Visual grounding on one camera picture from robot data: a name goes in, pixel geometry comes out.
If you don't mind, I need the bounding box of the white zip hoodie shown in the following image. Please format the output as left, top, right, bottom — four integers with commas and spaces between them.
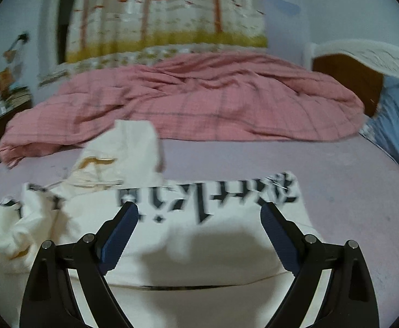
0, 121, 314, 327

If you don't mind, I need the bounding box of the pink bed sheet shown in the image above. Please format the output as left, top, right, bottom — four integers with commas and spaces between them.
0, 136, 399, 328

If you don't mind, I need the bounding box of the blue floral pillow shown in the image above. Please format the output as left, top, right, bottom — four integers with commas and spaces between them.
359, 76, 399, 165

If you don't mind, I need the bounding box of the white carved headboard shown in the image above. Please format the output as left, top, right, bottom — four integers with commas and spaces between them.
302, 39, 399, 117

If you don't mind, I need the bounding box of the pink plaid quilt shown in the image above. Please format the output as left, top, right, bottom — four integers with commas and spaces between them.
0, 51, 365, 167

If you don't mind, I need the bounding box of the pink desk lamp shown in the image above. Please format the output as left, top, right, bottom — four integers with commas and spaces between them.
3, 33, 29, 64

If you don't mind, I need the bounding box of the tree print curtain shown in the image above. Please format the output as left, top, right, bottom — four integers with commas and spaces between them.
65, 0, 268, 70

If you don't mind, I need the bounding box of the window frame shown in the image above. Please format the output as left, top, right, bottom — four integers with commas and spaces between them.
39, 0, 84, 83

